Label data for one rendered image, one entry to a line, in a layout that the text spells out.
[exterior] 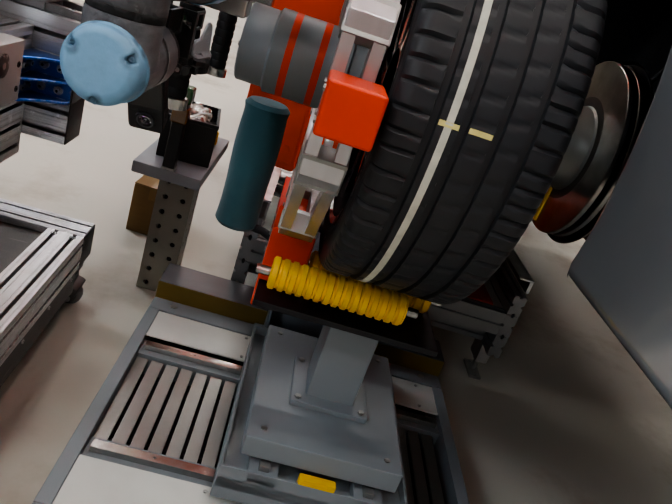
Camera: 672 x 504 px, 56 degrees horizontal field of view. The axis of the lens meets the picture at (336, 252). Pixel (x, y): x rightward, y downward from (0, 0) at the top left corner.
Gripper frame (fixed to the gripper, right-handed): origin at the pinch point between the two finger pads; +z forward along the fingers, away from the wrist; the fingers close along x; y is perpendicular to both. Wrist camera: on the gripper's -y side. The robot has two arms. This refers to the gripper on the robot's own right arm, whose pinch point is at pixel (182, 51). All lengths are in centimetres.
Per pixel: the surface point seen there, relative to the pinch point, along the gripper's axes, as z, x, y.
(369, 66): -10.0, -25.2, 7.3
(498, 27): -11.8, -38.5, 16.7
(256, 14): 12.9, -7.3, 6.9
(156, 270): 76, 9, -76
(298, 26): 12.4, -14.2, 7.3
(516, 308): 73, -96, -53
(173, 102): -2.1, -0.7, -7.0
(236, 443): 3, -25, -68
